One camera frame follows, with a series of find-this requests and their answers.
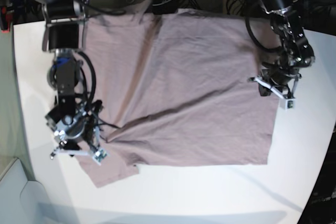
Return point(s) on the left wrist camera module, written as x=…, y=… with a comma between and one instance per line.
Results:
x=287, y=104

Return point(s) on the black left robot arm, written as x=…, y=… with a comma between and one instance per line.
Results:
x=293, y=54

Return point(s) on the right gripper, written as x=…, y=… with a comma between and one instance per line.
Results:
x=78, y=135

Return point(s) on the white bin corner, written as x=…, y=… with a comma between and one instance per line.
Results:
x=21, y=200

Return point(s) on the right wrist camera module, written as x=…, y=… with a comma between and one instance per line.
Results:
x=99, y=155

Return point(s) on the red black clamp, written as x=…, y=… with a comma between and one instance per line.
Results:
x=6, y=18

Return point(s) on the mauve pink t-shirt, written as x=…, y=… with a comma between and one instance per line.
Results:
x=176, y=87

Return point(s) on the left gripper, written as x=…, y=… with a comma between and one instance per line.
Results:
x=277, y=80

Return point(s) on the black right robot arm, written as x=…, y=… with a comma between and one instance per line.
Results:
x=71, y=74

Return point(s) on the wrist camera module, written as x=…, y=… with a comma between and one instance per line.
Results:
x=99, y=155
x=287, y=104

